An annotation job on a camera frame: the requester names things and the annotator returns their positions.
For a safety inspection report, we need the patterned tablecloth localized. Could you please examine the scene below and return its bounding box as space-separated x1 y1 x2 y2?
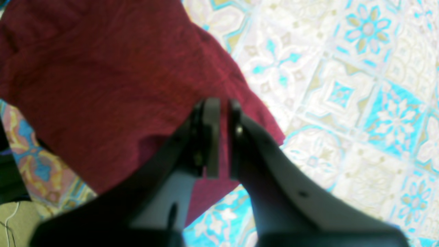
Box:
1 0 438 247

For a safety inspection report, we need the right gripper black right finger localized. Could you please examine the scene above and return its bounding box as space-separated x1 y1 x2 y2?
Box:
228 100 408 247

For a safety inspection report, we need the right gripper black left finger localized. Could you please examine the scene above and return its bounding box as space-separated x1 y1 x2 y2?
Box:
31 98 221 247

